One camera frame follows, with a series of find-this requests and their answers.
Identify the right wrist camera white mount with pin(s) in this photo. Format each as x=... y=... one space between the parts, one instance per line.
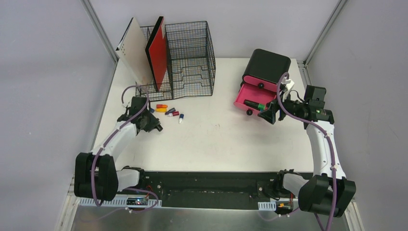
x=286 y=85

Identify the black mounting base plate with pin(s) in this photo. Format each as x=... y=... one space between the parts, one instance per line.
x=214 y=190

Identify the black pink drawer unit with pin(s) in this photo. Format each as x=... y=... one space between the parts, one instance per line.
x=260 y=79

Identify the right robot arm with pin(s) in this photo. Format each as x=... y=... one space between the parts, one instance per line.
x=328 y=192

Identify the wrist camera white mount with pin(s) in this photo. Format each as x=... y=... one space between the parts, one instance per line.
x=286 y=85
x=126 y=105

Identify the orange red highlighter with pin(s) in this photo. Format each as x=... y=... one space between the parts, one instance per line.
x=161 y=106

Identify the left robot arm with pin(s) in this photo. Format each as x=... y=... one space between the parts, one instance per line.
x=96 y=174

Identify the red A4 folder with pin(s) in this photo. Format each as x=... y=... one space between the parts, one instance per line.
x=156 y=51

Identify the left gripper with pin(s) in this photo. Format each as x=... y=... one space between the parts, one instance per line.
x=150 y=124

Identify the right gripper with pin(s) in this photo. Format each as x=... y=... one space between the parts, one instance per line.
x=270 y=115

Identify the yellow highlighter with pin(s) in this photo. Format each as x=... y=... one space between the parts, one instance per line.
x=161 y=110

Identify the blue cap white marker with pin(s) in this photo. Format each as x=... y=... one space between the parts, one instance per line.
x=181 y=117

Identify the white A4 folder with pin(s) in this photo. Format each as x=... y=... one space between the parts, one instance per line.
x=131 y=50

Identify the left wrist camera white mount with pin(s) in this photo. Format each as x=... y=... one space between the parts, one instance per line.
x=126 y=105

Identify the green cap black marker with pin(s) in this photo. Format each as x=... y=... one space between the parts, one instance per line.
x=254 y=105

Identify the black wire mesh desk organizer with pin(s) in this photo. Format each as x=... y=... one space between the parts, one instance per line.
x=191 y=62

